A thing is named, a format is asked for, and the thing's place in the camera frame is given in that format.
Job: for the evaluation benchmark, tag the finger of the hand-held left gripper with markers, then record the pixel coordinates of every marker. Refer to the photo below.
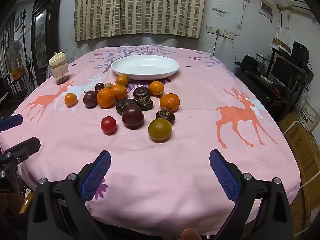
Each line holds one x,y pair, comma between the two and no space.
23,147
11,122

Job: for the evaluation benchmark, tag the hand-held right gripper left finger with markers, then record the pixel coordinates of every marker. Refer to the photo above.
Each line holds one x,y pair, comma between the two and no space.
96,173

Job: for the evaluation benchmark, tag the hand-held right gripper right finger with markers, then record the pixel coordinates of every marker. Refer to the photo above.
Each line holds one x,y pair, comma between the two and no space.
225,173

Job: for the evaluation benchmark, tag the red tomato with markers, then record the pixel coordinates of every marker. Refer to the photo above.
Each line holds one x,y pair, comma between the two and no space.
108,125

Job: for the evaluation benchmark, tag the small orange mandarin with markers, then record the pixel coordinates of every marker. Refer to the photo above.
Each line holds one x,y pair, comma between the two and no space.
70,99

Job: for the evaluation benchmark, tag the large dark purple tomato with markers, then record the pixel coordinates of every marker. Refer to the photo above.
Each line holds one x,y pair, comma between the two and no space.
132,116

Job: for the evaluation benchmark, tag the dark water chestnut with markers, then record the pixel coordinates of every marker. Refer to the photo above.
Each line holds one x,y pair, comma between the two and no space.
145,103
141,92
165,115
124,105

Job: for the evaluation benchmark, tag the large orange mandarin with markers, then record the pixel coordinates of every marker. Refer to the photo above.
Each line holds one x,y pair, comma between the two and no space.
105,98

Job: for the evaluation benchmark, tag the green orange tomato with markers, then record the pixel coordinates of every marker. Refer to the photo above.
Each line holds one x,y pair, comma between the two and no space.
160,130

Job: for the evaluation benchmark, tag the white oval plate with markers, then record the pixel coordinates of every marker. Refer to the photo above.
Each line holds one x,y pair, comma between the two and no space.
145,67

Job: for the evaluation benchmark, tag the person's right hand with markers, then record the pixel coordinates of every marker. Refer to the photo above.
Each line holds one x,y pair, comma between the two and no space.
190,234

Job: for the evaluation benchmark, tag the pink deer printed tablecloth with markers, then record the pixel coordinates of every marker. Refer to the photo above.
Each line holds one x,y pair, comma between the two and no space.
175,155

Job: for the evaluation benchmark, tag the plastic jar with cream lid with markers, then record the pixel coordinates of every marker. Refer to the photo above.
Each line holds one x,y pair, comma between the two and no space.
58,67

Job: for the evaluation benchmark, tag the standing fan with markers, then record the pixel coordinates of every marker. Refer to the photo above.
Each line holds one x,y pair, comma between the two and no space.
15,48

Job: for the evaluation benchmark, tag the black metal coat stand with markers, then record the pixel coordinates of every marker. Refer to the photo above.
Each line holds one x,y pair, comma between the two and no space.
25,42

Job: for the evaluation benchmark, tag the small dark purple tomato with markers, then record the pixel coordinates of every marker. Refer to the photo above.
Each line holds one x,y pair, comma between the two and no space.
99,86

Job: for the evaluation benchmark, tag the small green tomato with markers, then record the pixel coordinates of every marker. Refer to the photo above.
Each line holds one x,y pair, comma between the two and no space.
108,85

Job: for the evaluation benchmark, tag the clear plastic bag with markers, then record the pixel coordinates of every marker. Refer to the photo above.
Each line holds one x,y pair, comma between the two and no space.
75,53

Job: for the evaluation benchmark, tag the black desk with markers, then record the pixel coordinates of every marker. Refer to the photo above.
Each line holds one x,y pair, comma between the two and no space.
272,92

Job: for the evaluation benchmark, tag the dark wooden framed cabinet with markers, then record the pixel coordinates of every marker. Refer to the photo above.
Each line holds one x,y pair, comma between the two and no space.
46,30

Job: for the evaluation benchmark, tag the white bucket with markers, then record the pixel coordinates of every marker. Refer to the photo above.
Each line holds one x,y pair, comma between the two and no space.
310,115

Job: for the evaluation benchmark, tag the black hat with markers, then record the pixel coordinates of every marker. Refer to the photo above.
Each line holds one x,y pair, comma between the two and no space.
248,63

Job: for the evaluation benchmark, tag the computer monitor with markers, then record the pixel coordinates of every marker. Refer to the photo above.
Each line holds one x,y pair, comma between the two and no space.
285,71

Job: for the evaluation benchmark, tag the black speaker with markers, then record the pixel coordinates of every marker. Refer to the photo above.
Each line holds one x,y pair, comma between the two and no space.
300,50

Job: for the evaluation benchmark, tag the striped checked curtain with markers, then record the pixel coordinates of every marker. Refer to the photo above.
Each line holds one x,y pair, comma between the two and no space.
140,7

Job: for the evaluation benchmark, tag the white air conditioner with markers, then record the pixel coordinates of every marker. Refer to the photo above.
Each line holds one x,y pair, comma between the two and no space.
298,3

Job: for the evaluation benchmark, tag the wall socket strip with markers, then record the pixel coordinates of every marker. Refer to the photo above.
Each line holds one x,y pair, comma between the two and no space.
227,34

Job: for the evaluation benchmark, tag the single wall socket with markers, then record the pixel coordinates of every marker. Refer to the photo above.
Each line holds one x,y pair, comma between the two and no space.
211,29

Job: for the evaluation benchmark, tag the white wall panel box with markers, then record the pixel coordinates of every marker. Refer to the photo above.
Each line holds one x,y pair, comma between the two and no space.
266,8

